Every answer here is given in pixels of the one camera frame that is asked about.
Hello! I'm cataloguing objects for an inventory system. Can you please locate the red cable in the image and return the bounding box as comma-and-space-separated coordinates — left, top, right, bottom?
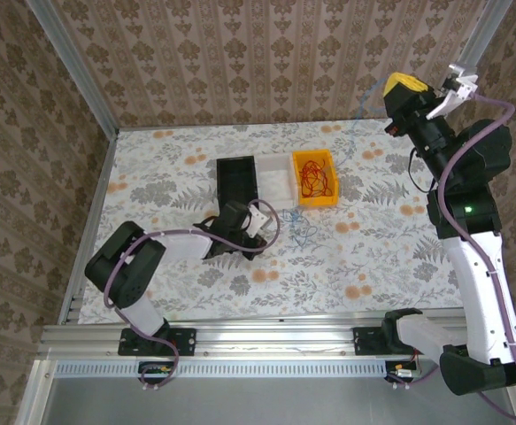
300, 154, 335, 199

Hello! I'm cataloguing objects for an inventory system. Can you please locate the black plastic bin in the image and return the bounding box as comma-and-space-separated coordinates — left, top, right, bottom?
215, 154, 261, 209

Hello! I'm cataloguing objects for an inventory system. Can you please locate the white plastic bin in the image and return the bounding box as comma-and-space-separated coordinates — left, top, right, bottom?
255, 152, 297, 209

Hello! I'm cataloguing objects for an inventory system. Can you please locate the yellow plastic bin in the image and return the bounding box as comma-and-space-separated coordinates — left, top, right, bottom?
291, 149, 341, 208

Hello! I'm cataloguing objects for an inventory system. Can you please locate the floral tablecloth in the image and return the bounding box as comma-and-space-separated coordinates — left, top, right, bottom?
78, 119, 466, 324

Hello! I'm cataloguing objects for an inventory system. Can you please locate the grey metal shelf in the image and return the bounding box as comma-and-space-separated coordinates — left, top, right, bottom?
31, 375, 516, 425

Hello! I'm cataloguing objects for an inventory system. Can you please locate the thin black right gripper wire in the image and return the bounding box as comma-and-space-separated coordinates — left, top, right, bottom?
406, 145, 431, 194

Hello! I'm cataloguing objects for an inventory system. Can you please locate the aluminium frame post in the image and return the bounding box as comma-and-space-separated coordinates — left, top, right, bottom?
458, 0, 513, 67
13, 358, 58, 425
25, 0, 120, 136

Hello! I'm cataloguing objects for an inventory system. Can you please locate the aluminium frame rail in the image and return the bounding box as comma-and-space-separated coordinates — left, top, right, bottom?
56, 130, 119, 327
38, 307, 469, 359

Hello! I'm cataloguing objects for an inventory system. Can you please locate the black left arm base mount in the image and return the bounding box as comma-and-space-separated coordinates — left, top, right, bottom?
118, 326, 198, 357

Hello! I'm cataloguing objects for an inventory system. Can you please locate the slotted white cable duct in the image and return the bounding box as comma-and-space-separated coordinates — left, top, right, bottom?
53, 359, 389, 380

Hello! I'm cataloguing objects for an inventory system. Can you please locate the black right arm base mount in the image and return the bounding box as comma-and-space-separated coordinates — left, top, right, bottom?
352, 326, 400, 357

